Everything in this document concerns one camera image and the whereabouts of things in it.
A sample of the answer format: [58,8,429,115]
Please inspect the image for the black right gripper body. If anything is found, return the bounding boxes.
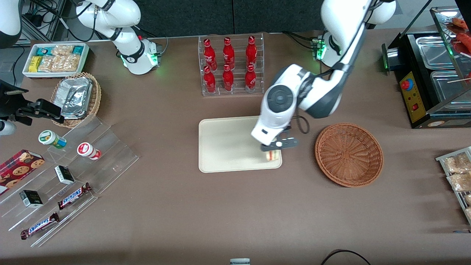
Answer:
[0,80,29,123]

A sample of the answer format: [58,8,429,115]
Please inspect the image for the light wicker basket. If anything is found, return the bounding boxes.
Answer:
[49,72,102,129]

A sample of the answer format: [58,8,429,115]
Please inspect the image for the cream plastic tray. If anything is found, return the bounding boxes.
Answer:
[198,115,283,173]

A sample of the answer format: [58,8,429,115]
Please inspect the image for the round brown wicker basket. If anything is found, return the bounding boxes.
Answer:
[315,122,384,188]

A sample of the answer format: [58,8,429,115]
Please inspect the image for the green lid cup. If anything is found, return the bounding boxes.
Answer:
[38,130,67,149]

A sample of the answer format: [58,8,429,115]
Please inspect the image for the silver foil packets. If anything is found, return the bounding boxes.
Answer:
[55,77,93,120]

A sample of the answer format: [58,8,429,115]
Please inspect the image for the clear bag of cookies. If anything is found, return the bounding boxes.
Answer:
[38,56,56,73]
[54,54,81,73]
[52,45,74,57]

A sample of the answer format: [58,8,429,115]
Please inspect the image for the red tartan cookie box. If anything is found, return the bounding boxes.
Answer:
[0,149,46,196]

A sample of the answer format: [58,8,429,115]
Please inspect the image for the red lid cup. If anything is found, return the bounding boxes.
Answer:
[77,142,102,160]

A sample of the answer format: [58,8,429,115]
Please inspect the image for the white plastic snack bin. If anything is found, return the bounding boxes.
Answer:
[22,43,90,79]

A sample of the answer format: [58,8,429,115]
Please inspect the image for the small black box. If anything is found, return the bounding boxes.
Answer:
[19,190,44,208]
[54,165,75,185]

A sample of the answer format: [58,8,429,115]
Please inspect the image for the clear acrylic bottle rack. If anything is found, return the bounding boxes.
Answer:
[198,33,265,97]

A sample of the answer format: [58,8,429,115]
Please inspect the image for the red cola bottle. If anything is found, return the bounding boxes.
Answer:
[244,64,257,93]
[222,37,236,70]
[245,35,258,68]
[203,66,217,94]
[222,64,235,92]
[203,38,217,70]

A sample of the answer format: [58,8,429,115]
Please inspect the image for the clear acrylic tiered stand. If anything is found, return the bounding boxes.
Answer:
[0,116,140,248]

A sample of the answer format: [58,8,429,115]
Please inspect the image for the Snickers chocolate bar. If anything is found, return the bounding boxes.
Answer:
[57,183,92,210]
[20,212,60,240]

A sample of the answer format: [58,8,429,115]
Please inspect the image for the black hot food display case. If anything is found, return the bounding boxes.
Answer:
[381,7,471,129]

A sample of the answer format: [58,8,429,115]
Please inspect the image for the steel food pan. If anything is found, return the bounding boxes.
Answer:
[415,35,461,70]
[430,69,471,108]

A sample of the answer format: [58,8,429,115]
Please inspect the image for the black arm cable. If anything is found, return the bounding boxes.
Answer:
[294,55,354,135]

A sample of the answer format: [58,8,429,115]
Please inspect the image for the aluminium frame rack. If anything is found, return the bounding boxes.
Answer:
[21,0,67,42]

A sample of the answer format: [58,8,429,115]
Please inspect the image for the black base cable bundle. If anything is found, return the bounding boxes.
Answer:
[283,31,318,51]

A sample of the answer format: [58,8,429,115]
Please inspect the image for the black table cable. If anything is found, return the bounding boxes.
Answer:
[320,249,372,265]

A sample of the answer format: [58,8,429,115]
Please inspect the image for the grey wire snack tray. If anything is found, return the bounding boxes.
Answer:
[436,146,471,226]

